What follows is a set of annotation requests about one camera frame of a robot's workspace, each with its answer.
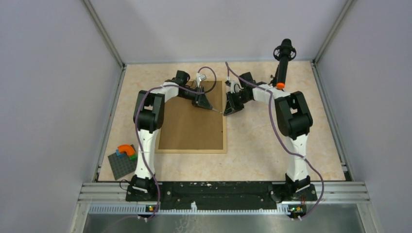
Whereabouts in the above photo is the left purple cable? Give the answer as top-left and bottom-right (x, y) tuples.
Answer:
(134, 66), (218, 223)

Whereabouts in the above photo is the green lego brick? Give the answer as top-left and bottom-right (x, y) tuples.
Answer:
(129, 154), (137, 161)

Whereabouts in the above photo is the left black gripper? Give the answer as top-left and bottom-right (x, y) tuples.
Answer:
(179, 86), (212, 111)

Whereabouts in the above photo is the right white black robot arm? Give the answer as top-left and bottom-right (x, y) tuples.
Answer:
(223, 72), (313, 200)

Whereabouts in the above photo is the black mini tripod stand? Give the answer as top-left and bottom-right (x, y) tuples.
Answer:
(271, 45), (291, 90)

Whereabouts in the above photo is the blue lego brick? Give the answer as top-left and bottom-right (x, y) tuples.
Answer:
(116, 150), (125, 157)

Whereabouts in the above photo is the purple cable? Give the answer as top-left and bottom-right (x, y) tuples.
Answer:
(134, 66), (218, 223)
(224, 62), (325, 222)

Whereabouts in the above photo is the orange curved toy block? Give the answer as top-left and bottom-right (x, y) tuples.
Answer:
(117, 144), (136, 157)

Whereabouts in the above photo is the wooden picture frame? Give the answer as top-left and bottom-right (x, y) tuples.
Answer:
(155, 81), (227, 154)

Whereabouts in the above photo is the aluminium front rail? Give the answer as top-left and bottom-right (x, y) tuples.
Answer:
(78, 182), (370, 216)

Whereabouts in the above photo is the black microphone orange tip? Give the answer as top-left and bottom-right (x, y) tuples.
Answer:
(273, 38), (296, 90)

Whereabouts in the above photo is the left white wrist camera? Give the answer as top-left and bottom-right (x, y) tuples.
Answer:
(195, 73), (207, 87)

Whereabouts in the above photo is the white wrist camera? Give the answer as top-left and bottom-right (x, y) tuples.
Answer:
(225, 76), (242, 94)
(195, 73), (207, 87)

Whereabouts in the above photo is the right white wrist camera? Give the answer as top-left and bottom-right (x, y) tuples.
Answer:
(225, 76), (242, 94)

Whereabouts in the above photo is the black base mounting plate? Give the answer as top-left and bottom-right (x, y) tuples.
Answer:
(125, 182), (318, 211)

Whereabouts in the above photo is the grey lego baseplate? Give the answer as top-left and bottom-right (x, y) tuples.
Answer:
(108, 153), (137, 180)

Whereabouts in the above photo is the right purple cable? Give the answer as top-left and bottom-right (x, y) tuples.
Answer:
(224, 62), (325, 222)

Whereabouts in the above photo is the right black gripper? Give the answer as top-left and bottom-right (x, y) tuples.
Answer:
(223, 92), (250, 117)

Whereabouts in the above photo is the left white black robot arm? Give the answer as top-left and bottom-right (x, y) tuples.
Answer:
(129, 70), (216, 201)

